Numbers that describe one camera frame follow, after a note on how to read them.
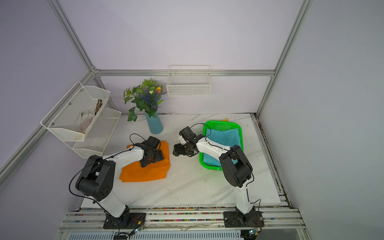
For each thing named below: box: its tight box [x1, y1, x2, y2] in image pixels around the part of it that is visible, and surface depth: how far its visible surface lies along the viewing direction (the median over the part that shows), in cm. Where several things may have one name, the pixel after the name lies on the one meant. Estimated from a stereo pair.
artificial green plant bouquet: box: [123, 78, 167, 122], surface depth 88 cm
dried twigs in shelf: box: [94, 98, 103, 116], surface depth 83 cm
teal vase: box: [145, 111, 163, 135], surface depth 110 cm
